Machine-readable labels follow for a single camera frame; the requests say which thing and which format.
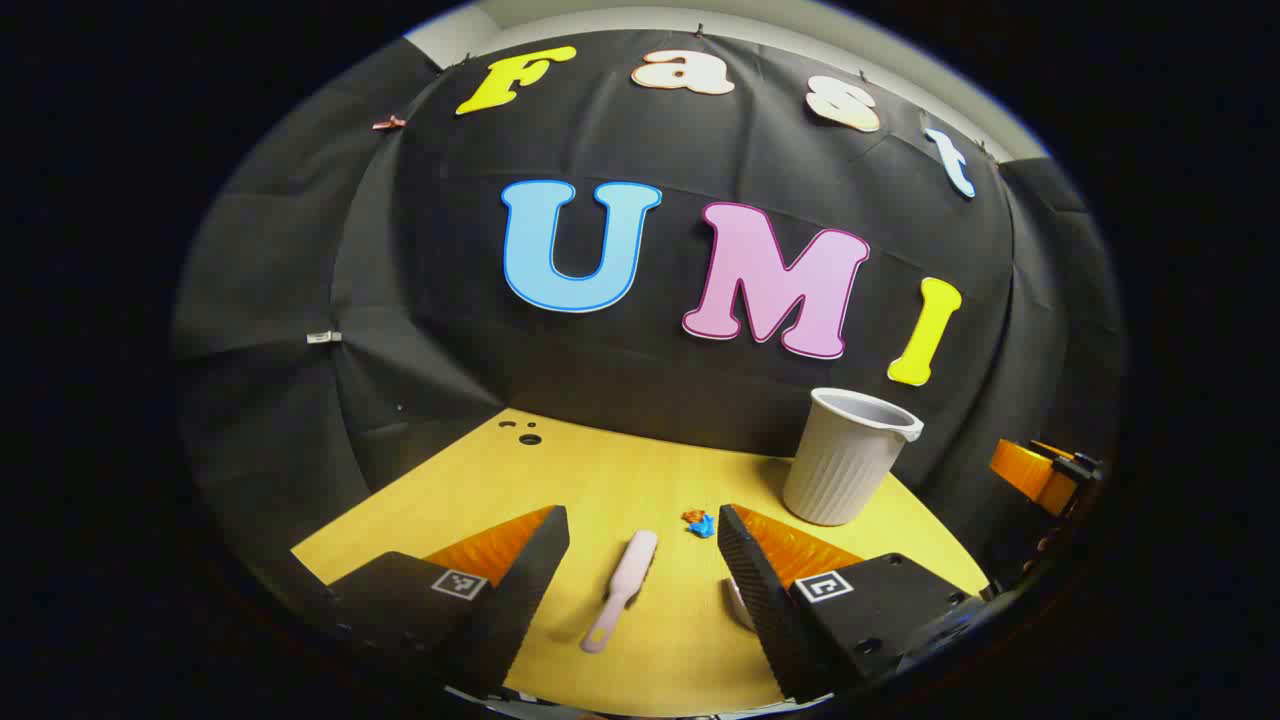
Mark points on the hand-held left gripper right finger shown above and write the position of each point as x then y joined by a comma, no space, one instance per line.
755,585

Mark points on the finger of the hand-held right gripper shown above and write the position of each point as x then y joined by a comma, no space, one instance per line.
1025,468

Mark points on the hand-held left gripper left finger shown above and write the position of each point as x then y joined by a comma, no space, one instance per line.
530,575

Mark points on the pink dustpan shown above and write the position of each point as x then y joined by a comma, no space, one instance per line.
737,603

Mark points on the blue paper trash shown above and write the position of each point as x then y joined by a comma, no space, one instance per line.
704,526

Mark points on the small pink broom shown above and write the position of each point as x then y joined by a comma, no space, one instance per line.
627,580

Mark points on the white ribbed garbage bin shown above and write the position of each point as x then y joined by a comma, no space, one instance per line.
845,465

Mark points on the black backdrop cloth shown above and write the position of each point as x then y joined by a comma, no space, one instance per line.
600,370

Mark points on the silver metal clip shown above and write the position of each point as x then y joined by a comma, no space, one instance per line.
323,337

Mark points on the red clip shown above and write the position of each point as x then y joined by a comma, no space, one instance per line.
388,123

